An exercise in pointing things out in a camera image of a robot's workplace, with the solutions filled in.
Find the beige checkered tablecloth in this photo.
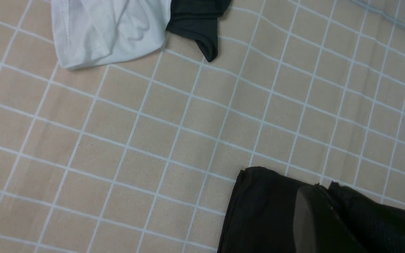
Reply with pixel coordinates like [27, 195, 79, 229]
[0, 0, 405, 253]

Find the white crumpled shirt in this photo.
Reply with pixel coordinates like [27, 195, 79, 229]
[50, 0, 171, 70]

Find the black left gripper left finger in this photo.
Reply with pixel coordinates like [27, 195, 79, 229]
[293, 186, 366, 253]

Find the dark gray long-sleeve shirt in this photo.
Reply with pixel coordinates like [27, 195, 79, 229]
[217, 166, 405, 253]

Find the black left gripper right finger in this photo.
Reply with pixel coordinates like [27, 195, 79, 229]
[329, 182, 405, 253]

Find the dark teal crumpled garment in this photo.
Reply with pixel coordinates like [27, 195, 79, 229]
[167, 0, 231, 62]

